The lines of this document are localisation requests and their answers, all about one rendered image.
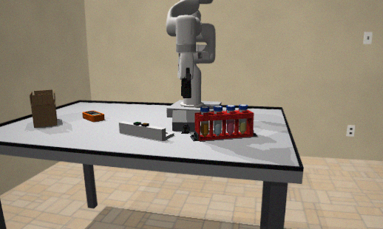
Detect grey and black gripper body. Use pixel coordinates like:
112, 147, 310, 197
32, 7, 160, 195
176, 52, 196, 80

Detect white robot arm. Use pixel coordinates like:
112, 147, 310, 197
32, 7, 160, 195
166, 0, 215, 107

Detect red tube rack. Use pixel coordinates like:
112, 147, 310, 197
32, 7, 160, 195
195, 110, 254, 141

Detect blue screw cap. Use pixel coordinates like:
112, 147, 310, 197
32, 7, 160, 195
200, 106, 209, 112
239, 104, 248, 109
214, 106, 223, 111
226, 105, 235, 110

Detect brown cardboard box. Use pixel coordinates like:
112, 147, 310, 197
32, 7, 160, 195
30, 89, 57, 128

